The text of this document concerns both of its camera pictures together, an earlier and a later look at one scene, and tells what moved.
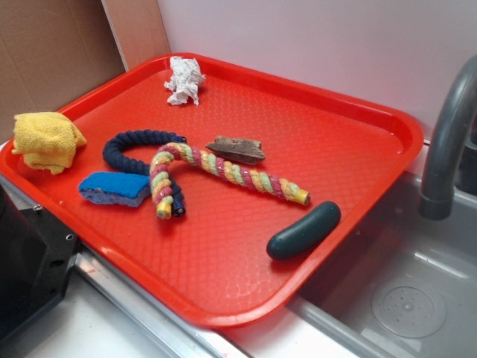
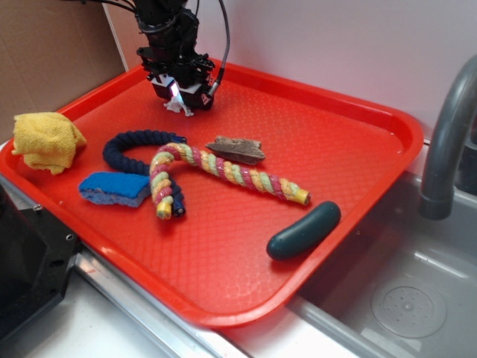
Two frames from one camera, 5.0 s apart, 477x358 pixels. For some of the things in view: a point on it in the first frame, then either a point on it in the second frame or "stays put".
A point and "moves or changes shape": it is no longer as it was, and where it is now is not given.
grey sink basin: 399,284 stays put
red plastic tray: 226,189 stays put
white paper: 186,77 moves or changes shape
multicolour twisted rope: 270,186 stays put
